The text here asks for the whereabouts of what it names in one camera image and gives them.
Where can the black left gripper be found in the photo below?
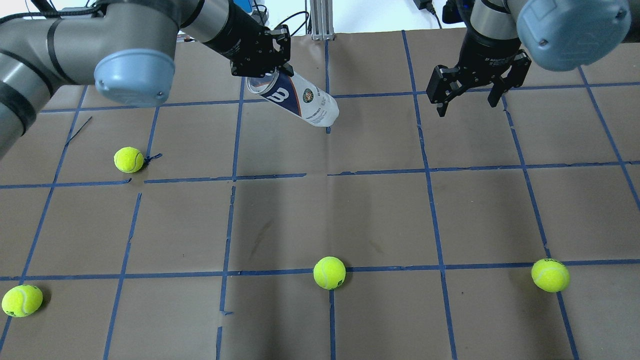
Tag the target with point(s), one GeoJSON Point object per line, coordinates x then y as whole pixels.
{"type": "Point", "coordinates": [233, 36]}

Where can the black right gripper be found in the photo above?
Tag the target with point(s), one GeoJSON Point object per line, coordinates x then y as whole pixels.
{"type": "Point", "coordinates": [484, 56]}

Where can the clear tennis ball can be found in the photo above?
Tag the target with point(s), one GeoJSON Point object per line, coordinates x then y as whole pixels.
{"type": "Point", "coordinates": [296, 95]}

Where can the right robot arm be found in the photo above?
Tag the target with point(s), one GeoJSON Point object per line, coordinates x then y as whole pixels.
{"type": "Point", "coordinates": [504, 37]}

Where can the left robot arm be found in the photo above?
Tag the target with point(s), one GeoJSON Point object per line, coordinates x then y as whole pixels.
{"type": "Point", "coordinates": [126, 49]}

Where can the tennis ball with tape scrap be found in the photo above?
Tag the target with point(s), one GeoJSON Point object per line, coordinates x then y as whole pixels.
{"type": "Point", "coordinates": [128, 160]}

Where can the tennis ball far corner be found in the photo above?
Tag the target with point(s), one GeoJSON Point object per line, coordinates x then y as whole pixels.
{"type": "Point", "coordinates": [550, 275]}

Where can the tennis ball near centre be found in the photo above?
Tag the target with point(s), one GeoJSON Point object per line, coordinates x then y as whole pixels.
{"type": "Point", "coordinates": [329, 273]}

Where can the tennis ball near bases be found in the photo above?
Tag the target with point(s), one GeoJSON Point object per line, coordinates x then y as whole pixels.
{"type": "Point", "coordinates": [22, 300]}

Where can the black power adapter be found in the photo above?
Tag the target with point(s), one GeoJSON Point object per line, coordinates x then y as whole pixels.
{"type": "Point", "coordinates": [425, 5]}

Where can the brown paper table cover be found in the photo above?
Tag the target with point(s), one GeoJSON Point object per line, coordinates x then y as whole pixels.
{"type": "Point", "coordinates": [207, 252]}

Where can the aluminium frame post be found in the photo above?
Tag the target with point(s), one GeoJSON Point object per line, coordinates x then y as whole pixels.
{"type": "Point", "coordinates": [322, 20]}

